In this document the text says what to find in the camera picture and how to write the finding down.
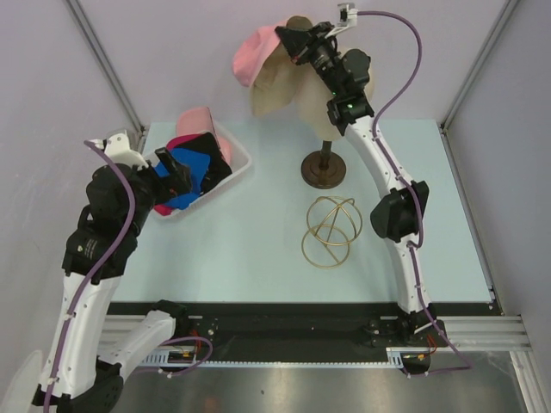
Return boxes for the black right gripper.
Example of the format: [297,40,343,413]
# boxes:
[276,22,344,98]

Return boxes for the blue baseball cap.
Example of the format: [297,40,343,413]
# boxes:
[156,147,211,214]

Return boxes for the magenta hat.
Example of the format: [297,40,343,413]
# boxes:
[154,133,200,216]

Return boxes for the light pink bucket hat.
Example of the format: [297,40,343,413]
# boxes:
[232,25,285,90]

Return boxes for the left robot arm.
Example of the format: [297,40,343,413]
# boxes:
[32,148,192,412]

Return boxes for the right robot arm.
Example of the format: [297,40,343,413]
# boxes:
[275,22,446,345]

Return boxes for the beige mannequin head stand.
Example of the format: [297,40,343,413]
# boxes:
[251,15,377,189]

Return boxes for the black baseball cap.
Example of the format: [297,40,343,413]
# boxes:
[183,133,232,194]

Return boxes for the light pink cap in basket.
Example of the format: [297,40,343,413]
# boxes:
[176,107,232,163]

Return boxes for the white plastic basket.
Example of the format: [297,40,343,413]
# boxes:
[142,120,251,219]

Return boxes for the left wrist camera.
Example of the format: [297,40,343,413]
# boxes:
[92,129,148,170]

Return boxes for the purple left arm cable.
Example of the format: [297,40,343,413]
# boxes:
[42,139,214,408]

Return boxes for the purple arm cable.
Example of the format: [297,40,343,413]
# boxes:
[356,10,473,378]
[42,139,214,408]

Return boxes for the aluminium frame post left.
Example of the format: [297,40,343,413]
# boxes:
[63,0,145,137]

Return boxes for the aluminium frame post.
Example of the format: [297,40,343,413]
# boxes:
[63,0,145,137]
[440,0,522,133]

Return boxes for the gold wire sphere stand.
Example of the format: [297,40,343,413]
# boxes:
[300,195,363,269]

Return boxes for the white cable duct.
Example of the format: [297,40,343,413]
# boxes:
[139,347,431,369]

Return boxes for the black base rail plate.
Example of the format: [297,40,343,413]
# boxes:
[102,300,500,362]

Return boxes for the aluminium frame post right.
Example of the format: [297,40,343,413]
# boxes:
[440,0,522,133]

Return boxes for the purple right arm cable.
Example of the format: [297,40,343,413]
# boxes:
[356,10,473,378]

